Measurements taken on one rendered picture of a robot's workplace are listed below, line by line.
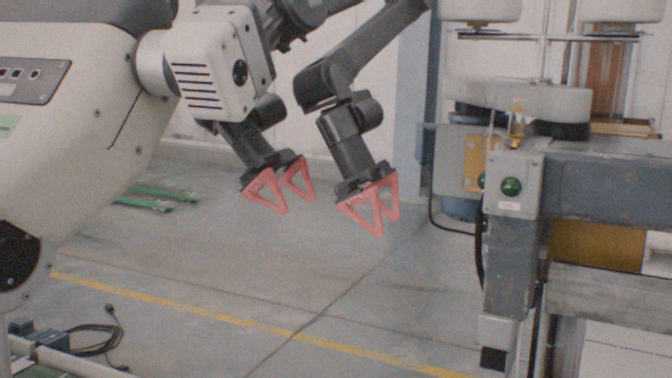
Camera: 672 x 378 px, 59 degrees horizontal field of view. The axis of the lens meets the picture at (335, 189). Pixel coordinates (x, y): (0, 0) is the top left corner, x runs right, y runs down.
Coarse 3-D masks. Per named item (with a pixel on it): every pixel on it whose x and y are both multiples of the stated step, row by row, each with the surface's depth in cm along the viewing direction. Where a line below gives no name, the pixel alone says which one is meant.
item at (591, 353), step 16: (592, 336) 106; (608, 336) 105; (624, 336) 104; (640, 336) 103; (656, 336) 102; (592, 352) 107; (608, 352) 105; (624, 352) 104; (640, 352) 103; (656, 352) 102; (592, 368) 107; (608, 368) 106; (624, 368) 105; (640, 368) 104; (656, 368) 103
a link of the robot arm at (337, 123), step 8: (336, 104) 96; (344, 104) 95; (352, 104) 96; (328, 112) 93; (336, 112) 92; (344, 112) 93; (352, 112) 97; (320, 120) 93; (328, 120) 92; (336, 120) 92; (344, 120) 92; (352, 120) 94; (320, 128) 94; (328, 128) 93; (336, 128) 92; (344, 128) 92; (352, 128) 93; (328, 136) 93; (336, 136) 92; (344, 136) 92; (352, 136) 94; (328, 144) 94
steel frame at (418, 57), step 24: (432, 24) 599; (408, 48) 574; (432, 48) 604; (408, 72) 578; (432, 72) 609; (408, 96) 583; (432, 96) 613; (408, 120) 588; (432, 120) 618; (408, 144) 593; (408, 168) 598; (384, 192) 612; (408, 192) 603
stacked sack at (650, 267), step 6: (654, 258) 368; (660, 258) 369; (666, 258) 369; (648, 264) 358; (654, 264) 357; (660, 264) 358; (666, 264) 358; (642, 270) 353; (648, 270) 352; (654, 270) 351; (660, 270) 350; (666, 270) 349; (666, 276) 346
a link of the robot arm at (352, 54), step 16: (400, 0) 113; (416, 0) 115; (432, 0) 116; (384, 16) 108; (400, 16) 112; (416, 16) 116; (352, 32) 104; (368, 32) 103; (384, 32) 107; (336, 48) 97; (352, 48) 98; (368, 48) 102; (320, 64) 91; (352, 64) 96; (304, 80) 92; (320, 80) 90; (352, 80) 95; (304, 96) 93; (320, 96) 93
